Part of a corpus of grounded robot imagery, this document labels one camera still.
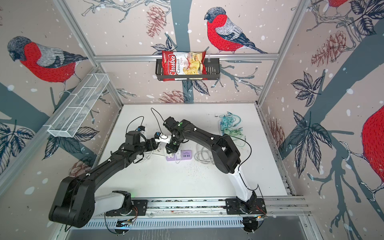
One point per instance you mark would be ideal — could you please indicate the light green charger with cable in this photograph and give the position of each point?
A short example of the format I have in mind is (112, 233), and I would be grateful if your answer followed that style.
(237, 136)

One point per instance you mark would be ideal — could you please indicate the purple power strip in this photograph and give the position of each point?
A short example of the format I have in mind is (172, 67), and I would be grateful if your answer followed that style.
(187, 155)

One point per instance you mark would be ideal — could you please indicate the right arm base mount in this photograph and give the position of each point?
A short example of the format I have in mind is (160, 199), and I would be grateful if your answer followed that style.
(235, 206)

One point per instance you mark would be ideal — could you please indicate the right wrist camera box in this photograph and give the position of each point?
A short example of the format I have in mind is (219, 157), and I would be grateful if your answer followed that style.
(160, 137)

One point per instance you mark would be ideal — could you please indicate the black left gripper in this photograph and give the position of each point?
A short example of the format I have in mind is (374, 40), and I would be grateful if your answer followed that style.
(152, 144)

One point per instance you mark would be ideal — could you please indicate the white blue power strip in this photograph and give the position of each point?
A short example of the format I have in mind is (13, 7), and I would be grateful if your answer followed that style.
(203, 155)

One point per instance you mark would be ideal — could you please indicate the white mesh wall shelf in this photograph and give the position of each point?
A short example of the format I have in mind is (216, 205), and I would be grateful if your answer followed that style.
(71, 118)

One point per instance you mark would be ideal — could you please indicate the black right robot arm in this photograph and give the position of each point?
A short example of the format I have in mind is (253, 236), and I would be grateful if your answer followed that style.
(225, 154)

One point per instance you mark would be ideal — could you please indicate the white charger adapter with cable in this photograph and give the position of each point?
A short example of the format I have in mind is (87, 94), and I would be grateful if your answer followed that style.
(178, 156)

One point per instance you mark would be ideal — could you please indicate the red cassava chips bag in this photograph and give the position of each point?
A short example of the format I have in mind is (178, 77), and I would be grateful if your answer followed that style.
(175, 64)

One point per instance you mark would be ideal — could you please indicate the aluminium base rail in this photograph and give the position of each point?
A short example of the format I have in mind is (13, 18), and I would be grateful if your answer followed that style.
(279, 206)

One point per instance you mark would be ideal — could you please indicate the black wire wall basket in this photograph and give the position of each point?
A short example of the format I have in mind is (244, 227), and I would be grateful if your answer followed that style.
(209, 70)

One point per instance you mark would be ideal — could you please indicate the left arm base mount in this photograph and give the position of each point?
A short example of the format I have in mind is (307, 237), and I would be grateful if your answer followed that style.
(134, 208)

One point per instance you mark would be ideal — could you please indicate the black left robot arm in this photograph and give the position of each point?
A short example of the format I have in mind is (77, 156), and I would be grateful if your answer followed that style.
(75, 202)

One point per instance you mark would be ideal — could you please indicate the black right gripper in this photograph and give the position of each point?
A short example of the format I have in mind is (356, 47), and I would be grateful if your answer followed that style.
(169, 147)

